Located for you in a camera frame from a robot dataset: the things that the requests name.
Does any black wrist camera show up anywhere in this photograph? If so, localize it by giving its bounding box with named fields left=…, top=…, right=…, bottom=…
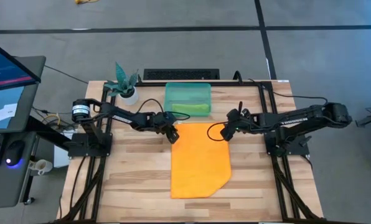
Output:
left=219, top=126, right=236, bottom=142
left=166, top=125, right=181, bottom=145

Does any orange microfiber towel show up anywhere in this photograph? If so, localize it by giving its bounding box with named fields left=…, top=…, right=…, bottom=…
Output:
left=170, top=122, right=232, bottom=200

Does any white box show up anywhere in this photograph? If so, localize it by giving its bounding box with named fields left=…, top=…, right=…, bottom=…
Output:
left=53, top=128, right=78, bottom=169

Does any grey computer cart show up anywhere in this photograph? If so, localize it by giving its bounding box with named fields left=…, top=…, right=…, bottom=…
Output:
left=0, top=55, right=47, bottom=209

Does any computer monitor with blue screen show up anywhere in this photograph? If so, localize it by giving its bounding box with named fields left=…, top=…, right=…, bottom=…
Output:
left=0, top=36, right=42, bottom=93

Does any yellow cable by cart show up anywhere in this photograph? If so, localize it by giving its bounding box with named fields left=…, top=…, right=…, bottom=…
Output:
left=39, top=111, right=62, bottom=127

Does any black computer mouse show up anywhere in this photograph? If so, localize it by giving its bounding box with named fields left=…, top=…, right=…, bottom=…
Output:
left=2, top=139, right=26, bottom=169

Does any artificial plant in white pot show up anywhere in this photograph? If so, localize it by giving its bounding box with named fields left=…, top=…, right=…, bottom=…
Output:
left=103, top=61, right=140, bottom=106

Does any black right camera cable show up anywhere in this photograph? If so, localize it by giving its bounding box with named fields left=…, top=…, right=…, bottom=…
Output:
left=206, top=101, right=244, bottom=142

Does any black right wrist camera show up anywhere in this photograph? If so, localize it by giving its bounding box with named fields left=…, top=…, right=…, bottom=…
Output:
left=219, top=126, right=236, bottom=142

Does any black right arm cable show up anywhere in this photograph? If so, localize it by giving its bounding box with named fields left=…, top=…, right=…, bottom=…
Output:
left=232, top=70, right=329, bottom=106

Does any green microfiber towel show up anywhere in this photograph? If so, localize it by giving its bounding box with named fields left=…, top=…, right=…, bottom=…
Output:
left=171, top=103, right=210, bottom=114

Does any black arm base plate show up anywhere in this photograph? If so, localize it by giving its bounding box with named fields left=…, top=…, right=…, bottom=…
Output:
left=264, top=133, right=311, bottom=156
left=67, top=133, right=113, bottom=158

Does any black floor cable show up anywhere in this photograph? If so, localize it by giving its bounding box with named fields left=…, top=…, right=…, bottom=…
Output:
left=44, top=64, right=89, bottom=85

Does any teal translucent plastic basket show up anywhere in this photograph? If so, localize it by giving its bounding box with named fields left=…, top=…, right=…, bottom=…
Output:
left=164, top=82, right=212, bottom=118

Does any black cart support bar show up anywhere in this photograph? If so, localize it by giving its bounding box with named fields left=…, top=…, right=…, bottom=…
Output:
left=26, top=115, right=77, bottom=150

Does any white paper note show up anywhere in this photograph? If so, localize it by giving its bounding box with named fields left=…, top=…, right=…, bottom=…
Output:
left=0, top=103, right=18, bottom=123

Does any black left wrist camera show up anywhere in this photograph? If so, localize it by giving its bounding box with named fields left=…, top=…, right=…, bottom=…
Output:
left=166, top=125, right=181, bottom=145

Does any black camera cable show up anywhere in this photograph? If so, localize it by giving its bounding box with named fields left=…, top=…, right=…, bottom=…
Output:
left=206, top=101, right=244, bottom=142
left=134, top=98, right=192, bottom=122

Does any black aluminium table frame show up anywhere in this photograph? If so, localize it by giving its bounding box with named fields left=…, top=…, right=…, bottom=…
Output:
left=53, top=79, right=325, bottom=224

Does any black left camera cable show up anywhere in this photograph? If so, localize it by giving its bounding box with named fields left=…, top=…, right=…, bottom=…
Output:
left=134, top=98, right=192, bottom=122

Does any white cup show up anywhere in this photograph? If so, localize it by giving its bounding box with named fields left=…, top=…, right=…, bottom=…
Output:
left=28, top=158, right=54, bottom=176

